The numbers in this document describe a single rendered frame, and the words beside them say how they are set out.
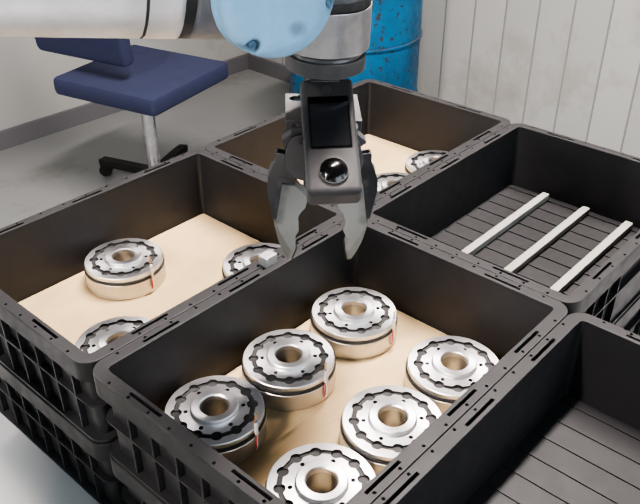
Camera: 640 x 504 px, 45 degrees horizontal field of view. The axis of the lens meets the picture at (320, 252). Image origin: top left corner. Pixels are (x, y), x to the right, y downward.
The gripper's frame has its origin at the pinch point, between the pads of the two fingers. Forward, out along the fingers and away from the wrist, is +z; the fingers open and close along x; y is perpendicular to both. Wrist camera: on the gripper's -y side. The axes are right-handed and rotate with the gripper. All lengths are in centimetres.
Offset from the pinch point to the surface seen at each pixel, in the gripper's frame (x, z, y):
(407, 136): -18, 17, 61
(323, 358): -0.8, 14.1, -0.2
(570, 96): -106, 73, 212
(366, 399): -4.9, 13.7, -6.9
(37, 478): 32.5, 30.8, -2.5
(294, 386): 2.5, 13.6, -5.0
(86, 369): 22.5, 8.0, -8.2
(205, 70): 31, 60, 199
